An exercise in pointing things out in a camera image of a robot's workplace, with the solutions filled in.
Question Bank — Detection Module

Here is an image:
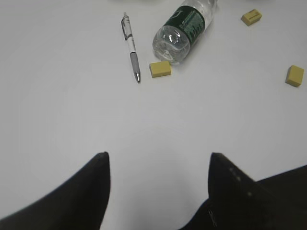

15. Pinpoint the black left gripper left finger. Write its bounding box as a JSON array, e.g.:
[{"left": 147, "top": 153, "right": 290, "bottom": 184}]
[{"left": 0, "top": 152, "right": 111, "bottom": 230}]

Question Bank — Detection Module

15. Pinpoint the clear water bottle green label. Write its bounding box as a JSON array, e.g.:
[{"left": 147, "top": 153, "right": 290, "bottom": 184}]
[{"left": 152, "top": 0, "right": 217, "bottom": 64}]

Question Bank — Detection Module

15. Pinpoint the yellow eraser centre printed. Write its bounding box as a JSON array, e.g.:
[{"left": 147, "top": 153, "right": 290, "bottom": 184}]
[{"left": 241, "top": 9, "right": 262, "bottom": 26}]

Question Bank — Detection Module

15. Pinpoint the yellow eraser front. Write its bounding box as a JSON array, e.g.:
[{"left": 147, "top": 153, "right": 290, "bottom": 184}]
[{"left": 285, "top": 65, "right": 305, "bottom": 87}]

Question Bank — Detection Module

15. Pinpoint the yellow eraser near bottle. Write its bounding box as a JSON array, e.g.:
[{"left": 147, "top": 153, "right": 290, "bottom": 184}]
[{"left": 149, "top": 61, "right": 172, "bottom": 78}]

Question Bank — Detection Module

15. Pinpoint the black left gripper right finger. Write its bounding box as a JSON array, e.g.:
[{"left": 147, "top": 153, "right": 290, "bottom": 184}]
[{"left": 183, "top": 153, "right": 307, "bottom": 230}]

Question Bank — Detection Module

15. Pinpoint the grey grip pen left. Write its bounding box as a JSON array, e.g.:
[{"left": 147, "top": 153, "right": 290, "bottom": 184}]
[{"left": 121, "top": 12, "right": 141, "bottom": 84}]

